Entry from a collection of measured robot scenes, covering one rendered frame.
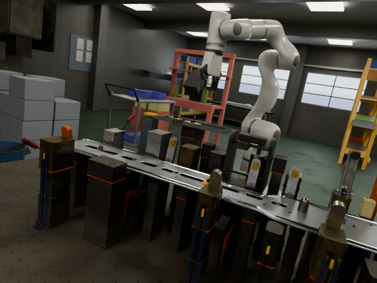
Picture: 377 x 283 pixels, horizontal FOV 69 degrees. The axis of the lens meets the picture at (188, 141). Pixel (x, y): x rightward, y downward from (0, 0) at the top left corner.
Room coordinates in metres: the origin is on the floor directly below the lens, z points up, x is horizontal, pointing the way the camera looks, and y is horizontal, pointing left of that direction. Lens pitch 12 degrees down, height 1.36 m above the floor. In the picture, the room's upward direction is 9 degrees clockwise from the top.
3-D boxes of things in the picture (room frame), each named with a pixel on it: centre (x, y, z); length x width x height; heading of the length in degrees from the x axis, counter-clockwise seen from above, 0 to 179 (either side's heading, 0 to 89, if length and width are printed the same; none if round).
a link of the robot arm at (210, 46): (1.25, -0.05, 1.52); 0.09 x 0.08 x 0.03; 145
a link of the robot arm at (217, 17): (1.25, -0.05, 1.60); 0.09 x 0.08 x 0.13; 39
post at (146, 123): (1.49, 0.23, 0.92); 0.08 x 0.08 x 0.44; 68
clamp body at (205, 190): (0.80, -0.09, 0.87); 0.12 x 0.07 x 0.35; 158
